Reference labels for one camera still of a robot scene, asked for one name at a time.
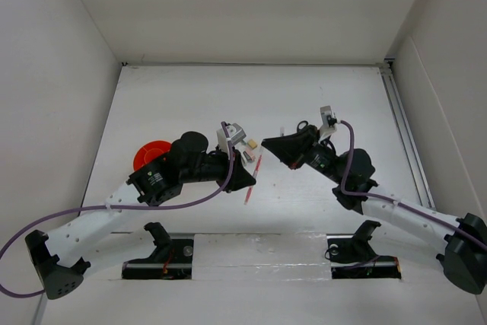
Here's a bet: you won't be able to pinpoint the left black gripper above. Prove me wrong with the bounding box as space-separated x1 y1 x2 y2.
180 144 256 193

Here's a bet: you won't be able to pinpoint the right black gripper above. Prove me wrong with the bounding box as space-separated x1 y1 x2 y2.
262 125 345 185

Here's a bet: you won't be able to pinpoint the pink pen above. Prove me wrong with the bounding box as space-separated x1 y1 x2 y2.
244 146 263 205

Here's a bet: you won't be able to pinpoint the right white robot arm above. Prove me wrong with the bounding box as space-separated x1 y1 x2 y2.
262 125 486 295

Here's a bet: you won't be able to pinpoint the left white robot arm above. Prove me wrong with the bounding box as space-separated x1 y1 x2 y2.
25 124 256 300

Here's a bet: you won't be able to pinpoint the yellow eraser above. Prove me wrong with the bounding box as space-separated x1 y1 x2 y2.
247 139 258 150

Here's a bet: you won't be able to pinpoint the orange round pen holder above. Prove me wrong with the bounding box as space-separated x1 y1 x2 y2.
132 140 171 171

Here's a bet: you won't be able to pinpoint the black handled scissors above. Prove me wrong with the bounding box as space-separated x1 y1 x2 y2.
296 120 309 132

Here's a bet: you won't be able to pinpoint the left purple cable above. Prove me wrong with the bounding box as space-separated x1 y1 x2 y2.
0 121 237 299

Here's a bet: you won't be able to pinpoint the purple cable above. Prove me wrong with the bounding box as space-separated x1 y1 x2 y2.
0 121 237 299
340 119 487 253

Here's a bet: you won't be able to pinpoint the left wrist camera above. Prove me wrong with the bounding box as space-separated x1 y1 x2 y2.
216 123 247 150

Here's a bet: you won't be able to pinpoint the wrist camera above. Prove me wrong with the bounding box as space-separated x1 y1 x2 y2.
319 105 337 142
216 123 247 150

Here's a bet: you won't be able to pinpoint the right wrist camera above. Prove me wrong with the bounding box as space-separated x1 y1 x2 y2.
319 105 337 142

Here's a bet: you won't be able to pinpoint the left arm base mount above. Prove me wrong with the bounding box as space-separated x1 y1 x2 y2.
121 222 195 280

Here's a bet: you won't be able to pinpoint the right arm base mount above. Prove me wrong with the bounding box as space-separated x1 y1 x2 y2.
323 220 402 279

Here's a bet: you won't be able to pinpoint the aluminium rail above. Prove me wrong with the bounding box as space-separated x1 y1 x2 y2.
378 59 435 209

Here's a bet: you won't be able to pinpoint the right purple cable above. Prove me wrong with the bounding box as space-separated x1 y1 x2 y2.
340 119 487 253

